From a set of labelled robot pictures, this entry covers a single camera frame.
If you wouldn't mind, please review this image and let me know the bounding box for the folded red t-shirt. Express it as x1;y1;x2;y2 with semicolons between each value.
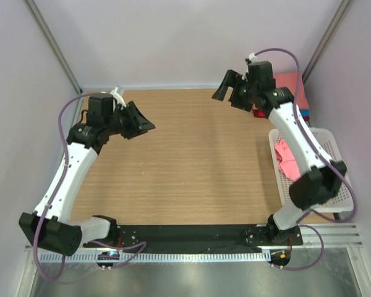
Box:
252;106;310;122

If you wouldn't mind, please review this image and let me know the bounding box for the salmon pink t-shirt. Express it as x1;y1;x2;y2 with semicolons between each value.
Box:
273;71;309;110

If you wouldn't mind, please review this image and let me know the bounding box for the folded blue t-shirt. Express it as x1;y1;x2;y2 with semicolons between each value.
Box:
300;110;309;117

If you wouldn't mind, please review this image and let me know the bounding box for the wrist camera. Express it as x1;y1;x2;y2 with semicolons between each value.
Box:
245;53;258;65
110;86;127;108

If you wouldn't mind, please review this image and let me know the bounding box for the white slotted cable duct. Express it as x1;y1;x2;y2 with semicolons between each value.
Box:
38;252;271;264

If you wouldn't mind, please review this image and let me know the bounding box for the purple cable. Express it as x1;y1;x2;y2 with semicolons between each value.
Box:
33;93;148;282
253;48;359;270

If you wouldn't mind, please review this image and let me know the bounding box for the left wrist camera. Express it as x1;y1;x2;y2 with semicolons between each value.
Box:
110;86;127;108

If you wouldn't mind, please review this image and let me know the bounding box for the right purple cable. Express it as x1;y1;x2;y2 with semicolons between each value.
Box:
253;48;359;270

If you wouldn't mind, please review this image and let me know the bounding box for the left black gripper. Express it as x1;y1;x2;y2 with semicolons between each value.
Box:
104;101;155;140

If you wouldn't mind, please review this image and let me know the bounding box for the aluminium frame rail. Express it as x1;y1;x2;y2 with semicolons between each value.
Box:
37;218;361;256

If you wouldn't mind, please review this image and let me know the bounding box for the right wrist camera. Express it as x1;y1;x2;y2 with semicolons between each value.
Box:
245;53;258;65

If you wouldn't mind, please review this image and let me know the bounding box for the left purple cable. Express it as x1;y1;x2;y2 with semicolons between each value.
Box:
33;93;148;282

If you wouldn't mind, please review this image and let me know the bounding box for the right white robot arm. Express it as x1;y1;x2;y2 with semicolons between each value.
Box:
212;61;347;245

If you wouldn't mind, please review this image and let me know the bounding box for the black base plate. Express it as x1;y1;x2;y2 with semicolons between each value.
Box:
99;224;303;249

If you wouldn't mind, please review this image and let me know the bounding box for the bright pink t-shirt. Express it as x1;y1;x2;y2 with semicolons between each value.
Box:
274;139;301;181

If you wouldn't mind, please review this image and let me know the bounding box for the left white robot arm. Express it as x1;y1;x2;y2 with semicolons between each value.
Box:
19;93;155;256

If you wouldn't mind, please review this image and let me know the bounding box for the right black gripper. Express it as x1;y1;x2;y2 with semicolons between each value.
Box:
214;70;259;113

